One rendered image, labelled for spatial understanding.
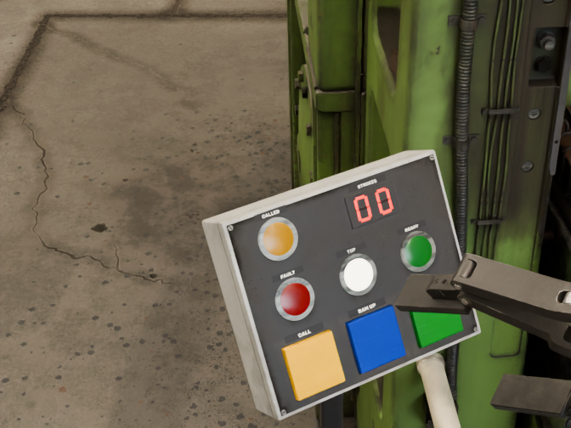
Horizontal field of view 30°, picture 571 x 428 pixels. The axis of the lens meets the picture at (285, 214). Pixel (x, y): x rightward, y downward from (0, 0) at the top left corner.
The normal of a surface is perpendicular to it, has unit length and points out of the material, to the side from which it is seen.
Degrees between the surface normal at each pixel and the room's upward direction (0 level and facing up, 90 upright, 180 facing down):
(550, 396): 37
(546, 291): 22
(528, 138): 90
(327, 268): 60
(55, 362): 0
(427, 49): 90
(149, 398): 0
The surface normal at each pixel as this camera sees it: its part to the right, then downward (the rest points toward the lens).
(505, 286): -0.28, -0.58
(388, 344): 0.41, 0.04
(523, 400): -0.62, -0.63
